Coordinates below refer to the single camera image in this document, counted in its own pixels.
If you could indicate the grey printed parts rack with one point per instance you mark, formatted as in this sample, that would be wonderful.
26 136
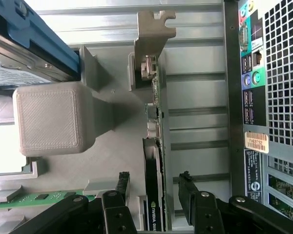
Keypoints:
48 117

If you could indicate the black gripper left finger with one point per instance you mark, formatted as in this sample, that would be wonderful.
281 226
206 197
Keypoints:
117 214

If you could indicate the CPU chip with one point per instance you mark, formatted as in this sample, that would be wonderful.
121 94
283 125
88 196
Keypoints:
7 151

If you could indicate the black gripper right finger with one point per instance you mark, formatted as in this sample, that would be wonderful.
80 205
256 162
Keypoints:
205 214

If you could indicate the hard disk with blue bracket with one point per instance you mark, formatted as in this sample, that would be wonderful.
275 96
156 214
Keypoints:
46 46

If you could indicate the open black PC case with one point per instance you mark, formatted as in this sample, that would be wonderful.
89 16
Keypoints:
283 73

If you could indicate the green RAM stick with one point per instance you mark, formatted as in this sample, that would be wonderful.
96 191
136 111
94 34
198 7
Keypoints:
39 198

